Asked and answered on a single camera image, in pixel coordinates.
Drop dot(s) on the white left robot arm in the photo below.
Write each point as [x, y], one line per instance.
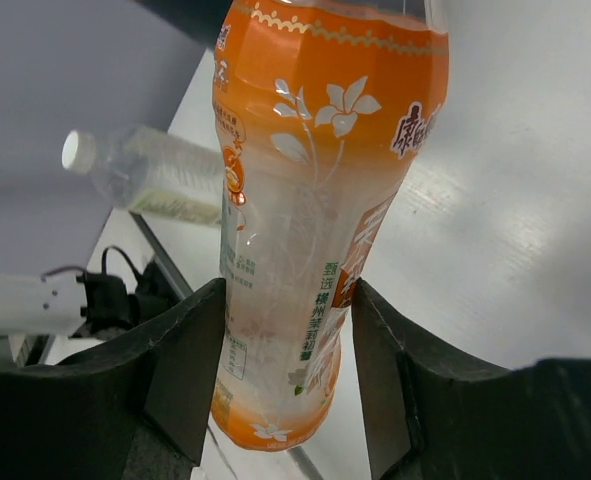
[72, 300]

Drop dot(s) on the orange label plastic bottle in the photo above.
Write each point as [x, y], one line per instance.
[320, 108]

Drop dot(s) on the aluminium table frame rail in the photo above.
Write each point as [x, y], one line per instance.
[163, 261]

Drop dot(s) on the square clear white-cap bottle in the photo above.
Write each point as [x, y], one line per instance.
[147, 171]

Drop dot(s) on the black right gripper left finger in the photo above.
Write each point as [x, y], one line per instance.
[134, 407]

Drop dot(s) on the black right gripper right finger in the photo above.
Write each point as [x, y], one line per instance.
[432, 411]

